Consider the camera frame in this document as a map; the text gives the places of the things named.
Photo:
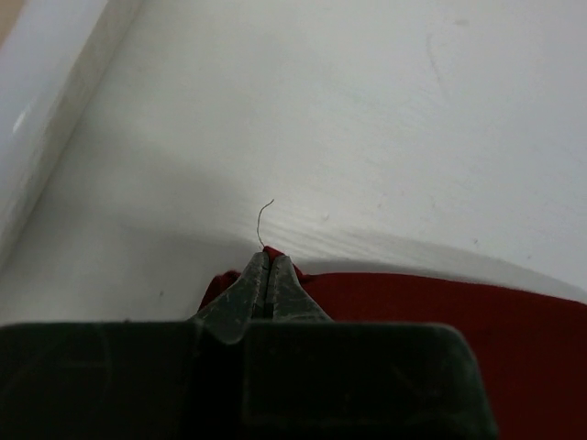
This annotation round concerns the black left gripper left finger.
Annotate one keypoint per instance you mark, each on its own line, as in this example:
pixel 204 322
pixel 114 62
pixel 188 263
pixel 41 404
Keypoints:
pixel 131 380

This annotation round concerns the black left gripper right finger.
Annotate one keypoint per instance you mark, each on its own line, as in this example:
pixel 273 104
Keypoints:
pixel 308 377

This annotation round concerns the dark red t shirt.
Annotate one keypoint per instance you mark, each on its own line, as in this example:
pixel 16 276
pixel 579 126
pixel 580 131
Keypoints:
pixel 530 348

